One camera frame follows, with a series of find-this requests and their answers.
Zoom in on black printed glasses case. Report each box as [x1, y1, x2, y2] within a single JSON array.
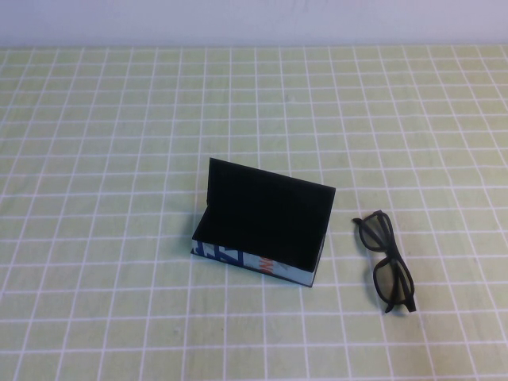
[[190, 157, 338, 288]]

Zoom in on black framed glasses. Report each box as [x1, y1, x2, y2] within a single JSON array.
[[351, 210, 419, 316]]

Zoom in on green checked tablecloth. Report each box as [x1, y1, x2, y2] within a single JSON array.
[[0, 44, 508, 381]]

